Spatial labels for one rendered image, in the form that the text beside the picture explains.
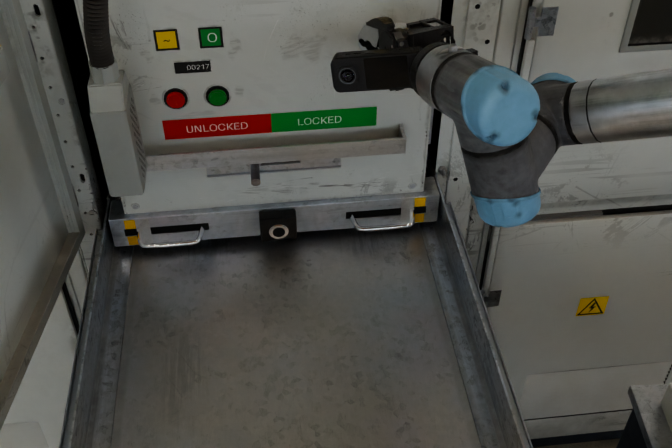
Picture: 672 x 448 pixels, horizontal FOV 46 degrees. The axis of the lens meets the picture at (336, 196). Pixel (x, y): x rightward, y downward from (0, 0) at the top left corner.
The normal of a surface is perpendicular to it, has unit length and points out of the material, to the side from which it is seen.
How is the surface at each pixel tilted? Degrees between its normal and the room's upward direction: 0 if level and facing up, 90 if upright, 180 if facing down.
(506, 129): 75
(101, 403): 0
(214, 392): 0
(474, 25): 90
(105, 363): 0
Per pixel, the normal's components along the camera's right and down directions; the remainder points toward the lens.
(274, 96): 0.11, 0.65
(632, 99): -0.66, -0.16
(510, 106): 0.36, 0.40
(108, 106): 0.10, 0.20
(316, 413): 0.00, -0.76
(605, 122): -0.56, 0.51
